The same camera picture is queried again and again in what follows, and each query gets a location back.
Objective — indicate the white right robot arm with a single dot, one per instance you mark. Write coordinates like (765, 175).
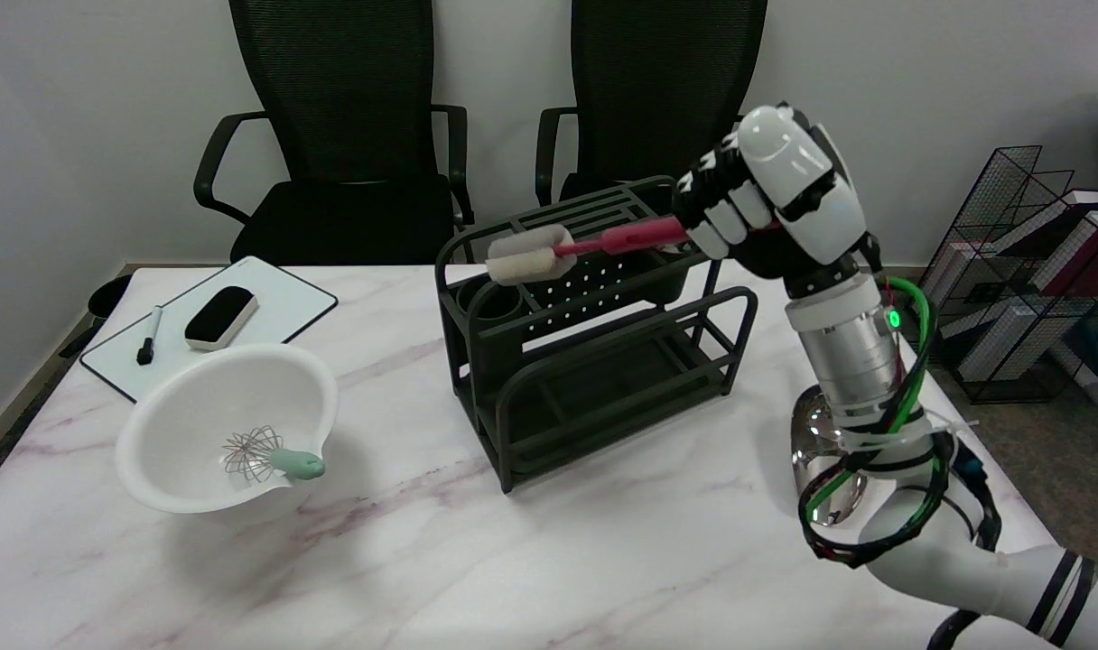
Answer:
(851, 348)

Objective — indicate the black white whiteboard eraser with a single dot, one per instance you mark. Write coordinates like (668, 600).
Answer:
(221, 316)

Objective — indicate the white book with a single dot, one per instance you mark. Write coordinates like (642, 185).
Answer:
(1000, 338)

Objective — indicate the black whiteboard marker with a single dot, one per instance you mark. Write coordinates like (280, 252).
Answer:
(149, 338)

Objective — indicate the pink sponge bottle brush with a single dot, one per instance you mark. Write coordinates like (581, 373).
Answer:
(531, 257)

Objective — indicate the black mesh office chair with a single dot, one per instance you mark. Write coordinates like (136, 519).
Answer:
(341, 108)
(666, 81)

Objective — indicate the white mixing bowl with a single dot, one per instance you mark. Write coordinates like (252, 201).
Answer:
(197, 415)

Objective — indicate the dark green dish rack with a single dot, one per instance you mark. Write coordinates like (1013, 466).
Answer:
(594, 388)

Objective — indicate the black round floor object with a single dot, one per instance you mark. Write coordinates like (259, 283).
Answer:
(108, 293)

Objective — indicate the shiny metal scoop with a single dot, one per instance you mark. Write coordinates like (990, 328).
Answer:
(811, 442)

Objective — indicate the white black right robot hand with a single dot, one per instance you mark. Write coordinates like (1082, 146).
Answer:
(793, 190)

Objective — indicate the maroon hardcover book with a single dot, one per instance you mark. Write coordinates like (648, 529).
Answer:
(1091, 257)

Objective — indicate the small white whiteboard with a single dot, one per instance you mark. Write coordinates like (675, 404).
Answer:
(283, 302)

